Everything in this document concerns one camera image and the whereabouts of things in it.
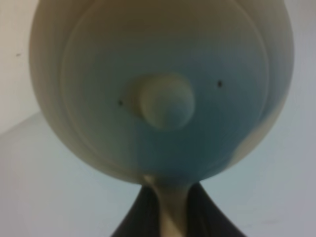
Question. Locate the beige ceramic teapot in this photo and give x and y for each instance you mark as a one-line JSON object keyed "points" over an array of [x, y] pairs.
{"points": [[161, 93]]}

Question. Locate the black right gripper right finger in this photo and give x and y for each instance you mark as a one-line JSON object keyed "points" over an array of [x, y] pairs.
{"points": [[205, 219]]}

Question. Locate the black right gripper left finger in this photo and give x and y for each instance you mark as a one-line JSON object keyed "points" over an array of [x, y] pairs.
{"points": [[142, 220]]}

